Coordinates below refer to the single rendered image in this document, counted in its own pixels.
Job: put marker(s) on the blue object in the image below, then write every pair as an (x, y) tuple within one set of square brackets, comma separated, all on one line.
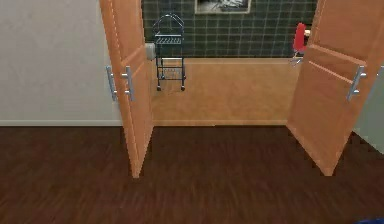
[(370, 221)]

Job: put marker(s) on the orange wooden room door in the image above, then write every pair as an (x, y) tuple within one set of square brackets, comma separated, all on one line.
[(333, 100), (128, 40)]

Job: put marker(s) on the red chair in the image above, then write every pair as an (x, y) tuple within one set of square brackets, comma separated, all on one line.
[(299, 38)]

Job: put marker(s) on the grey wall box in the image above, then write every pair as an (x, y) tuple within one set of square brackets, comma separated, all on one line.
[(150, 51)]

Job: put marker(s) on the framed black white picture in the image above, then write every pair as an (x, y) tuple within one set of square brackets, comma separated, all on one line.
[(222, 6)]

